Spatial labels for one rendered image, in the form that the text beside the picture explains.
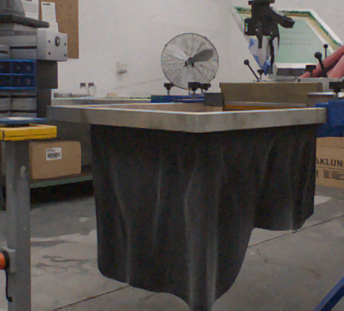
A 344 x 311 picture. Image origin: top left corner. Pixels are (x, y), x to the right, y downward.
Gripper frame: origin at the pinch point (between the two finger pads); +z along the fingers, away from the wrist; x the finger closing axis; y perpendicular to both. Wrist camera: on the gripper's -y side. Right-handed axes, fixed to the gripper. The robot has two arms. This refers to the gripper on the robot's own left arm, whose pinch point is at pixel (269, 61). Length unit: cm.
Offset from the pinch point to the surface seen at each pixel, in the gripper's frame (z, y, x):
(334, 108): 13.6, -30.1, 10.8
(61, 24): -53, 379, -159
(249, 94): 10.4, 6.5, 1.7
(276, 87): 8.1, -4.4, 1.7
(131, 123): 16, -8, 61
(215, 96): 11.0, 20.3, 2.9
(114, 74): -6, 380, -224
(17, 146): 21, 10, 79
